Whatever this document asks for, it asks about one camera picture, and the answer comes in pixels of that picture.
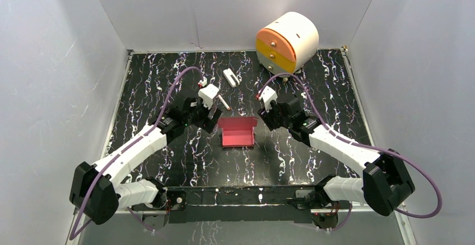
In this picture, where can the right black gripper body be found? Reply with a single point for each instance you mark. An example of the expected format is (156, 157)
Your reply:
(279, 120)

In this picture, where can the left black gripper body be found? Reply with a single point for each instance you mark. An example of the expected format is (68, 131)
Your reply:
(204, 115)

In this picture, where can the pink paper box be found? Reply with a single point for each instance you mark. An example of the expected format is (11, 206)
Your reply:
(237, 131)

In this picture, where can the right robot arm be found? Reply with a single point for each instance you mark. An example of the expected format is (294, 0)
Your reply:
(383, 181)

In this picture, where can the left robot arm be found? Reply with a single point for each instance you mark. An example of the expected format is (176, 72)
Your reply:
(98, 189)

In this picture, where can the orange capped white marker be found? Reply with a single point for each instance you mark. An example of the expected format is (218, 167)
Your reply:
(224, 102)

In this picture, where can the red capped white marker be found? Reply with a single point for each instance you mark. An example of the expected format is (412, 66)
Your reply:
(202, 84)

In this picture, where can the white rectangular clip block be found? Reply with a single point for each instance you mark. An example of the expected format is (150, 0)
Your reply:
(231, 78)

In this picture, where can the round white drawer cabinet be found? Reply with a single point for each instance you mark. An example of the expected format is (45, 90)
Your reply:
(286, 44)

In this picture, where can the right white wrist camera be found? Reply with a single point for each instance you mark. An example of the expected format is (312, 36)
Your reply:
(266, 96)

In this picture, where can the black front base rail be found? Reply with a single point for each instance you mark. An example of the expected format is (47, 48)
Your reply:
(249, 203)

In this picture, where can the aluminium frame rail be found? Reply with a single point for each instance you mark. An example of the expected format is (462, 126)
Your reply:
(253, 224)

